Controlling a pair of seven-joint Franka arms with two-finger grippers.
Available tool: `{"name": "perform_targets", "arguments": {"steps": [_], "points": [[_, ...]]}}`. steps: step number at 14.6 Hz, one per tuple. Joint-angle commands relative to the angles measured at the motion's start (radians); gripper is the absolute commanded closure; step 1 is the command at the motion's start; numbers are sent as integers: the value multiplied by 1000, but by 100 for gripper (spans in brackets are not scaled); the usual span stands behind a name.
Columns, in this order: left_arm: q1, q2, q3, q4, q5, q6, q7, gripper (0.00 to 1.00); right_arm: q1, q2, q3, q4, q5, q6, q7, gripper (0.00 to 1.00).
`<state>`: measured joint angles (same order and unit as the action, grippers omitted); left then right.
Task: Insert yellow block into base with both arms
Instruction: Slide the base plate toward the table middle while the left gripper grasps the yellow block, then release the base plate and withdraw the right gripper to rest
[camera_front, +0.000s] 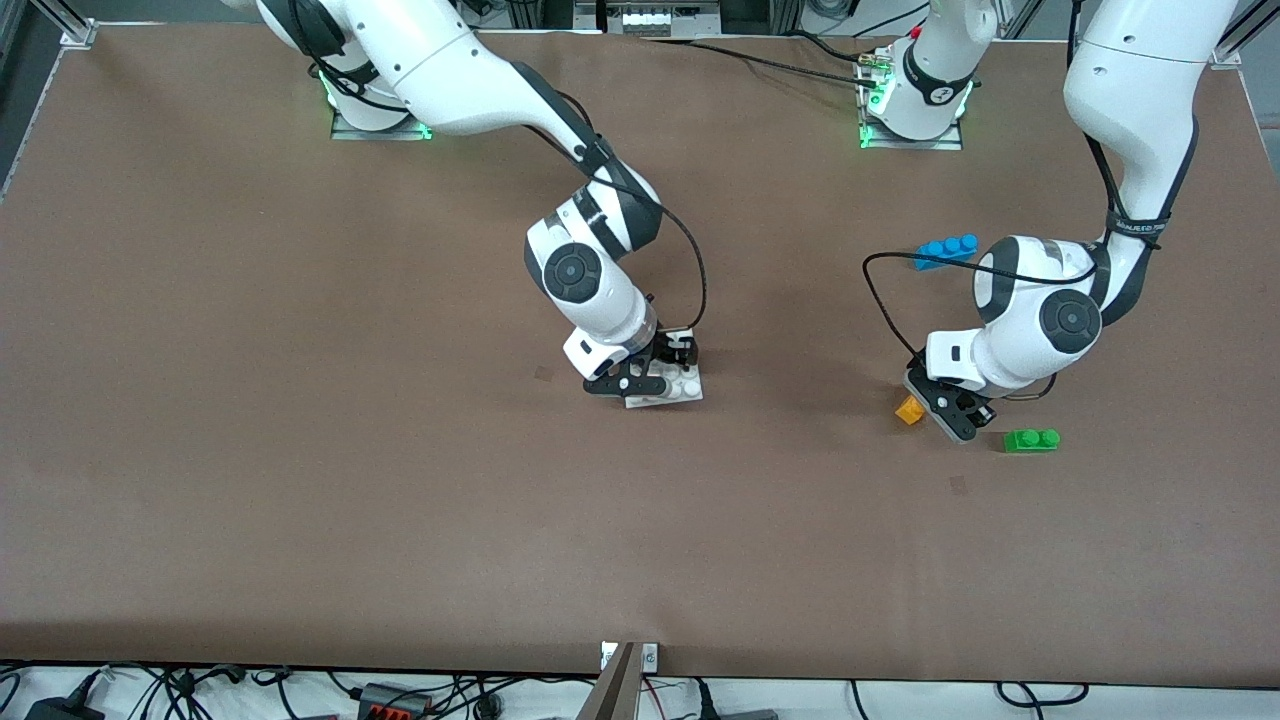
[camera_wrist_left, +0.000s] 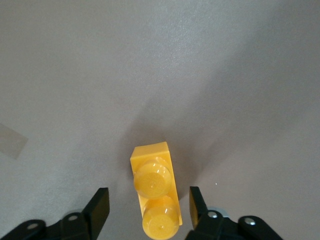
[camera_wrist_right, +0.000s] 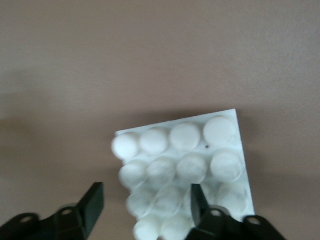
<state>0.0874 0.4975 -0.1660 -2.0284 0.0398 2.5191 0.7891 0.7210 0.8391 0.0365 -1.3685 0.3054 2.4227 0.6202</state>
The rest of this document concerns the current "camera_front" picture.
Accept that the white studded base plate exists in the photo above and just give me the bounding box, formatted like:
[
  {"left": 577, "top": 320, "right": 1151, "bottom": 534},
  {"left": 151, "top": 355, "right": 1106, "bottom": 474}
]
[{"left": 625, "top": 328, "right": 705, "bottom": 410}]

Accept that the blue three-stud block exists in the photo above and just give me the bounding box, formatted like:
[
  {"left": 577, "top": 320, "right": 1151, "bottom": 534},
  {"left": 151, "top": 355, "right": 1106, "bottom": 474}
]
[{"left": 913, "top": 234, "right": 980, "bottom": 272}]

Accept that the white power strip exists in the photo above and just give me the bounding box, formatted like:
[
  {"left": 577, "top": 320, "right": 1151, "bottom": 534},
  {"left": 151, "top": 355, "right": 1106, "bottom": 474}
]
[{"left": 598, "top": 0, "right": 723, "bottom": 39}]

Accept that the black power plug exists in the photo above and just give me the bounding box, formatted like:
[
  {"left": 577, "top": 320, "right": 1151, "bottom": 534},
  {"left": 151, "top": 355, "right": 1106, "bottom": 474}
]
[{"left": 692, "top": 678, "right": 781, "bottom": 720}]

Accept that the black adapter with orange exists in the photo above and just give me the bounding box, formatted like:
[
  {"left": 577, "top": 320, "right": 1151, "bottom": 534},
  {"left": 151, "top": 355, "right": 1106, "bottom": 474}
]
[{"left": 358, "top": 682, "right": 433, "bottom": 720}]

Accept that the black power adapter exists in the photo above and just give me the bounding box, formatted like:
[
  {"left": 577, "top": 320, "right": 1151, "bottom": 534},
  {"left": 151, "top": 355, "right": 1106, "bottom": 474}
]
[{"left": 25, "top": 668, "right": 109, "bottom": 720}]

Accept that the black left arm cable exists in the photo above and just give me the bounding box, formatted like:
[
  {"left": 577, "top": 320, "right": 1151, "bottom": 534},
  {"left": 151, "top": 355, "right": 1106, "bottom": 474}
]
[{"left": 863, "top": 130, "right": 1121, "bottom": 401}]

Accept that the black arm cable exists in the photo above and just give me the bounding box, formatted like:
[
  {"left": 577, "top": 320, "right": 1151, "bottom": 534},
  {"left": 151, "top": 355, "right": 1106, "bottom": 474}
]
[
  {"left": 863, "top": 130, "right": 1121, "bottom": 401},
  {"left": 540, "top": 90, "right": 709, "bottom": 336}
]

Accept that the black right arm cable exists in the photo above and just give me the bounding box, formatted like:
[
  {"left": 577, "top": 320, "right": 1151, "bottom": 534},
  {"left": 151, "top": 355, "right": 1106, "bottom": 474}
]
[{"left": 540, "top": 90, "right": 709, "bottom": 336}]

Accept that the grey camera post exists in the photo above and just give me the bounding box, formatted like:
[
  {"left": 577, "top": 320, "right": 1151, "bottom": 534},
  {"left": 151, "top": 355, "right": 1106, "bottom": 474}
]
[{"left": 575, "top": 642, "right": 638, "bottom": 720}]

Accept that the black cable on table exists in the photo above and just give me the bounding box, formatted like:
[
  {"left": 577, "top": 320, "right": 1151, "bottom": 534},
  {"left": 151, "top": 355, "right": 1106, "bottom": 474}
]
[{"left": 640, "top": 35, "right": 881, "bottom": 86}]

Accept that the aluminium frame profile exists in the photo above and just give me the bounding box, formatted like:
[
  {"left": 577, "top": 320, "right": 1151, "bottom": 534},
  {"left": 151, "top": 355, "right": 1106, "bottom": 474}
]
[{"left": 505, "top": 0, "right": 576, "bottom": 31}]

